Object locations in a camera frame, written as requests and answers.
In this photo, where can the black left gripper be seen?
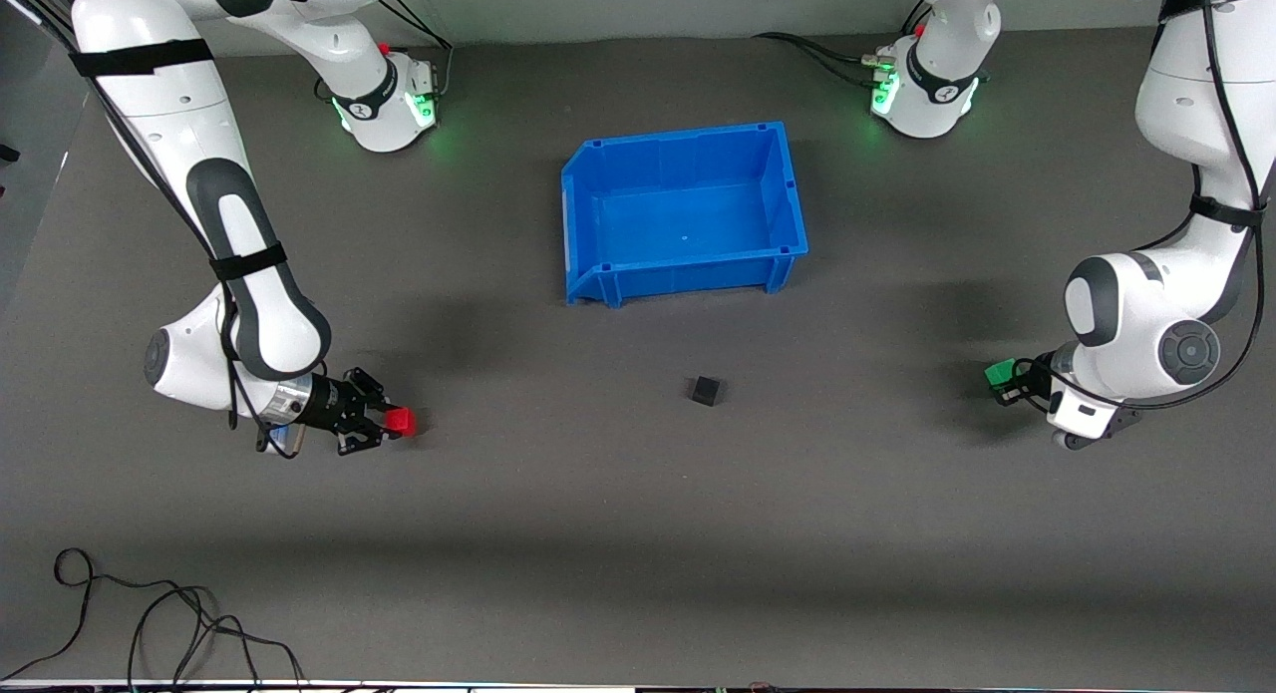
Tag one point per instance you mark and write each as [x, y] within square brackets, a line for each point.
[1030, 378]

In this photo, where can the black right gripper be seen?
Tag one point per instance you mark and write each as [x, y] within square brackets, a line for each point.
[327, 405]

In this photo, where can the small green cube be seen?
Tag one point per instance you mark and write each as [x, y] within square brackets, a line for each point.
[999, 373]

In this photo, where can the small red cube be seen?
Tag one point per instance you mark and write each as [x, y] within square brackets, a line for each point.
[402, 422]

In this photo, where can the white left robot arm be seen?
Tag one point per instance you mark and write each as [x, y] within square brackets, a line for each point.
[1136, 314]

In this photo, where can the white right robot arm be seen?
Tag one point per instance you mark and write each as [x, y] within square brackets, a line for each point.
[239, 274]

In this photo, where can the small black cube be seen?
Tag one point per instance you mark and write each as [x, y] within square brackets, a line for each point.
[706, 390]

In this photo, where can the dark grey table mat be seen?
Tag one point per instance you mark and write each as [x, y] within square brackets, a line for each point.
[638, 523]

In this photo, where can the blue plastic storage bin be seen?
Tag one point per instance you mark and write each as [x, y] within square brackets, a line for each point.
[688, 214]

